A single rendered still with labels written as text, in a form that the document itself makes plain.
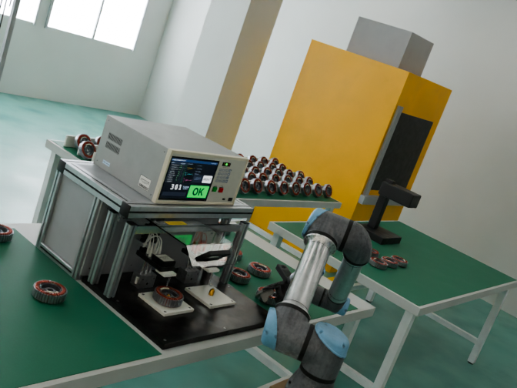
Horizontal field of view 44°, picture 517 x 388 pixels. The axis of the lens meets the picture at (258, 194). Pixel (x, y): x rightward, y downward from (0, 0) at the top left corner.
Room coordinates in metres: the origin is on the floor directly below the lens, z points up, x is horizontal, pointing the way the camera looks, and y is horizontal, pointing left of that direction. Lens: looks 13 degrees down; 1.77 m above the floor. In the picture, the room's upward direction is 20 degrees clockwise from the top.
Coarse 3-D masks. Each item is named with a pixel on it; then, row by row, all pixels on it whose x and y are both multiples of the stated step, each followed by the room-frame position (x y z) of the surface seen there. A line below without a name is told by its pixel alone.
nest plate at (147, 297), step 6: (138, 294) 2.16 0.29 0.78; (144, 294) 2.17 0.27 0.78; (150, 294) 2.19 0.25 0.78; (144, 300) 2.14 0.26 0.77; (150, 300) 2.14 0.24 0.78; (156, 306) 2.11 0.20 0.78; (162, 306) 2.13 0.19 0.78; (180, 306) 2.18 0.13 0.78; (186, 306) 2.19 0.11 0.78; (162, 312) 2.08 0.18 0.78; (168, 312) 2.10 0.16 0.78; (174, 312) 2.12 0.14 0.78; (180, 312) 2.14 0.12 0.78; (186, 312) 2.17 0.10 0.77
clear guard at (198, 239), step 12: (168, 228) 2.13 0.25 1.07; (180, 228) 2.18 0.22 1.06; (192, 228) 2.23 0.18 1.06; (204, 228) 2.27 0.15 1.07; (180, 240) 2.05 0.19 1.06; (192, 240) 2.09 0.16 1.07; (204, 240) 2.14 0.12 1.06; (216, 240) 2.19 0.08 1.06; (228, 240) 2.23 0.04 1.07; (192, 252) 2.04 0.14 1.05; (204, 252) 2.08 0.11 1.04; (192, 264) 2.01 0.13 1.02; (204, 264) 2.05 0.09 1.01; (216, 264) 2.10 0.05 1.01; (228, 264) 2.15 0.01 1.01
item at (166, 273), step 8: (144, 256) 2.24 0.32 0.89; (152, 256) 2.22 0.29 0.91; (160, 256) 2.22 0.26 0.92; (168, 256) 2.25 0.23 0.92; (144, 264) 2.24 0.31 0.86; (152, 264) 2.21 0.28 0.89; (160, 264) 2.19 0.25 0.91; (168, 264) 2.21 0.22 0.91; (160, 272) 2.19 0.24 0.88; (168, 272) 2.21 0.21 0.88
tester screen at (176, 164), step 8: (176, 160) 2.22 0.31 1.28; (184, 160) 2.25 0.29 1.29; (192, 160) 2.29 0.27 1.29; (176, 168) 2.23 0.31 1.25; (184, 168) 2.26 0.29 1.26; (192, 168) 2.30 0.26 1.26; (200, 168) 2.33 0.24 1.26; (208, 168) 2.37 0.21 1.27; (168, 176) 2.21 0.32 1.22; (176, 176) 2.24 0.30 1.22; (184, 176) 2.27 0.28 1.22; (192, 176) 2.31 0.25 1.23; (168, 184) 2.22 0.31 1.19; (184, 184) 2.28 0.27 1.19; (192, 184) 2.32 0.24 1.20; (200, 184) 2.35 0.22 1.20; (208, 184) 2.39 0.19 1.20
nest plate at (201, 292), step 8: (192, 288) 2.38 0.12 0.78; (200, 288) 2.41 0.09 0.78; (208, 288) 2.44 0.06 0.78; (200, 296) 2.33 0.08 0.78; (208, 296) 2.35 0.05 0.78; (216, 296) 2.38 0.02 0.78; (224, 296) 2.41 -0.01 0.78; (208, 304) 2.28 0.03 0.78; (216, 304) 2.31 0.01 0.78; (224, 304) 2.34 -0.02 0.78; (232, 304) 2.38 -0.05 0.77
